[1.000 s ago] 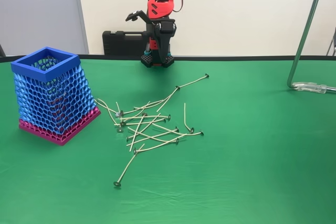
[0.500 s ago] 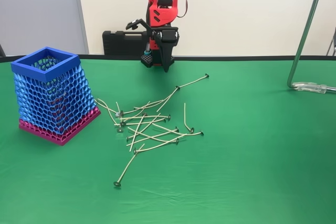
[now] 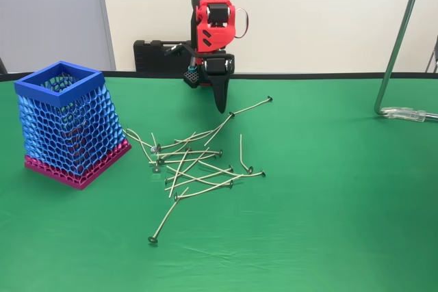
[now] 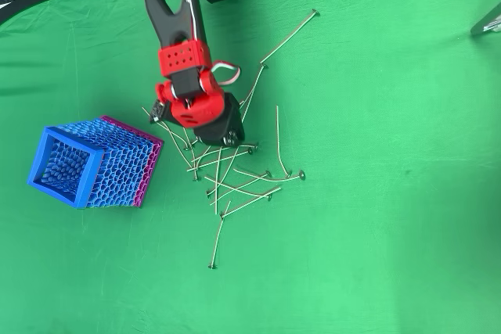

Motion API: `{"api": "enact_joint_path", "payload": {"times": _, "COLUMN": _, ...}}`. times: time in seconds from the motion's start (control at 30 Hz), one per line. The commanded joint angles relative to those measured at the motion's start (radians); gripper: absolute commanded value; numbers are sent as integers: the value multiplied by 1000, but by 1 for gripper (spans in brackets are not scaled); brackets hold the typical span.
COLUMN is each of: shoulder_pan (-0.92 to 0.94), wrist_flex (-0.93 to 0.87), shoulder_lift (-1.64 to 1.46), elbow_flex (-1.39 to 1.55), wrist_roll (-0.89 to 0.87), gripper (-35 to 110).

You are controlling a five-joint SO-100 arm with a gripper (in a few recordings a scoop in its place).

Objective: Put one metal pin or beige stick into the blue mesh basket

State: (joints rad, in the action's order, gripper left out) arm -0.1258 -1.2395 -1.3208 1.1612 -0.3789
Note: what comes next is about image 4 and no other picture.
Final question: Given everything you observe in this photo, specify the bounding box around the blue and magenta lattice basket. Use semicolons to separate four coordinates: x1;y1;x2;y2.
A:
26;114;164;210

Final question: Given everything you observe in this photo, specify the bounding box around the green table cloth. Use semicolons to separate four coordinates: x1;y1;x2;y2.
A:
0;0;501;334

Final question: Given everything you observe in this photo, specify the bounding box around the red and white servo cable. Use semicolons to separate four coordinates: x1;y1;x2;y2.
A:
210;59;242;86

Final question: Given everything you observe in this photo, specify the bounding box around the chrome stand pole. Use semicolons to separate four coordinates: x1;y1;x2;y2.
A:
470;2;501;36

